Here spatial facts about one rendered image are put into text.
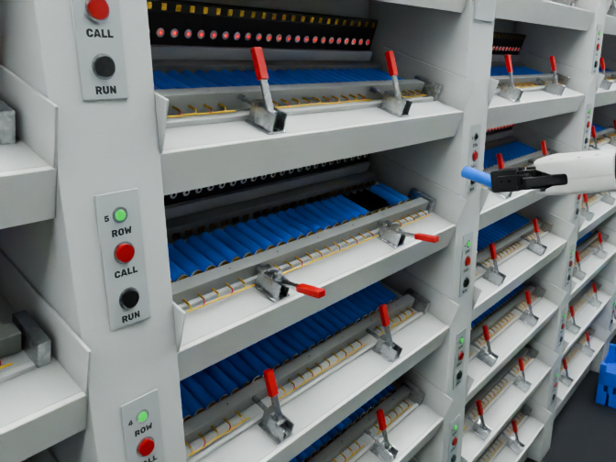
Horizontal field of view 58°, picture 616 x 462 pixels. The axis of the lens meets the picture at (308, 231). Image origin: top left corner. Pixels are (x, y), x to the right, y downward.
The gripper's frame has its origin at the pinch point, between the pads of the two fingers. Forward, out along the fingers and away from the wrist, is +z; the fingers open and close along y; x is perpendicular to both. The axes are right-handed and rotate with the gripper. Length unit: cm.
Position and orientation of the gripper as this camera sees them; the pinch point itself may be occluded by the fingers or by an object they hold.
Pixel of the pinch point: (509, 180)
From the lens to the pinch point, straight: 87.1
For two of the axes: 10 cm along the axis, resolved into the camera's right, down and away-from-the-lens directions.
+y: -6.6, 2.1, -7.2
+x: 1.6, 9.8, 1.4
